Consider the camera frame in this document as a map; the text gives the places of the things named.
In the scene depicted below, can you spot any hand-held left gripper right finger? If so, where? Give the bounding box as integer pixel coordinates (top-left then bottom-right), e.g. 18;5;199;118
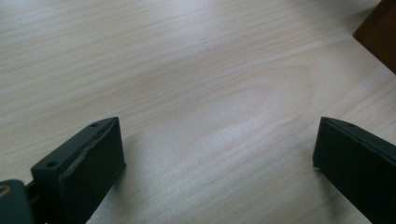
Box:
312;116;396;224

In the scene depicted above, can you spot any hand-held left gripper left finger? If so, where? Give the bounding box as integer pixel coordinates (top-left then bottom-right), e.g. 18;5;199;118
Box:
30;116;127;224

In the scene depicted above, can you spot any dark brown wooden block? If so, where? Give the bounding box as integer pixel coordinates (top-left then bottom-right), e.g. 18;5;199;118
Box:
352;0;396;76

